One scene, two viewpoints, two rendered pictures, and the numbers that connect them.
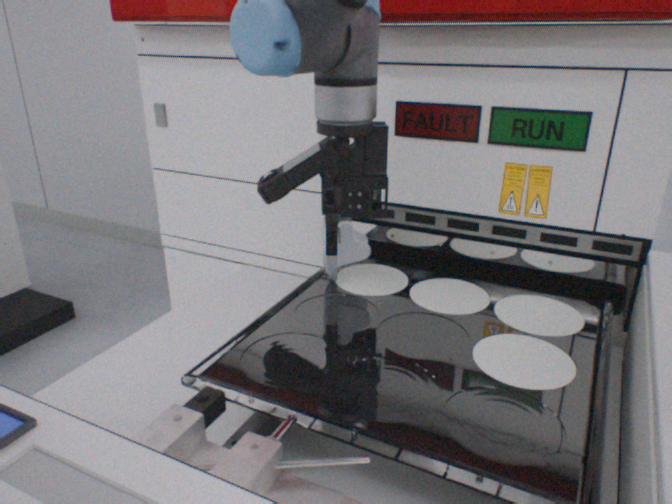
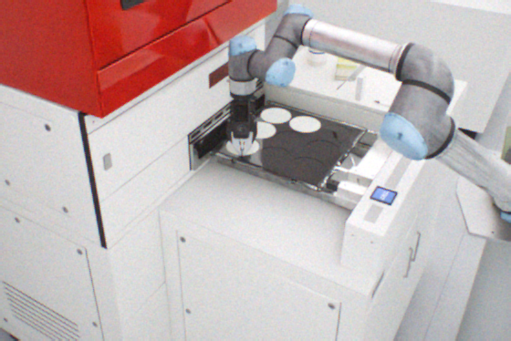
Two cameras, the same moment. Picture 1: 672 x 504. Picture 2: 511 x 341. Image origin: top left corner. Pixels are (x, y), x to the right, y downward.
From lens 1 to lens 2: 160 cm
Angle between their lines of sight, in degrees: 75
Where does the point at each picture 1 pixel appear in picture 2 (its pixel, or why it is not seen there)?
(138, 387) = (284, 231)
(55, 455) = (385, 182)
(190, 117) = (124, 148)
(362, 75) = not seen: hidden behind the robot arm
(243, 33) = (286, 75)
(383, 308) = (270, 145)
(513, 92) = not seen: hidden behind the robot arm
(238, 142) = (151, 141)
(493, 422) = (335, 134)
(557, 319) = (279, 112)
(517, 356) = (303, 124)
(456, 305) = (268, 129)
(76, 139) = not seen: outside the picture
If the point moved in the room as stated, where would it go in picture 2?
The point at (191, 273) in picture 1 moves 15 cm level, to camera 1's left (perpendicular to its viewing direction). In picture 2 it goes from (127, 247) to (112, 290)
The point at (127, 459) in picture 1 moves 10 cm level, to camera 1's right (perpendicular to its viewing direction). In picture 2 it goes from (385, 170) to (380, 149)
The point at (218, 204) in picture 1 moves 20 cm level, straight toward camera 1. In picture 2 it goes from (141, 186) to (215, 180)
